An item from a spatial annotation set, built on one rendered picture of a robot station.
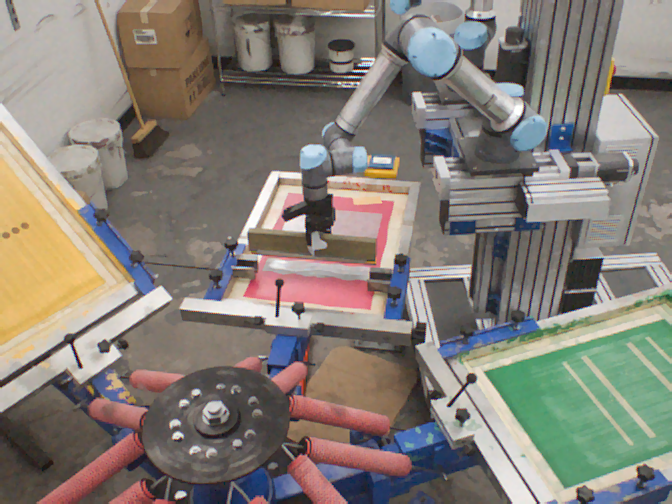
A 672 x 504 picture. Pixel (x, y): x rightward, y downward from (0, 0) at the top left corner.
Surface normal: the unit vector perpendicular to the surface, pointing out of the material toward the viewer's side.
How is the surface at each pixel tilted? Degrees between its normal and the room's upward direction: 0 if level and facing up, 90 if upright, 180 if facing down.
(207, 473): 0
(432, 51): 85
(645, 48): 90
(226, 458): 0
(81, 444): 0
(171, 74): 88
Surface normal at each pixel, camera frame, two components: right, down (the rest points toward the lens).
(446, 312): -0.03, -0.79
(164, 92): -0.21, 0.60
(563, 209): 0.07, 0.61
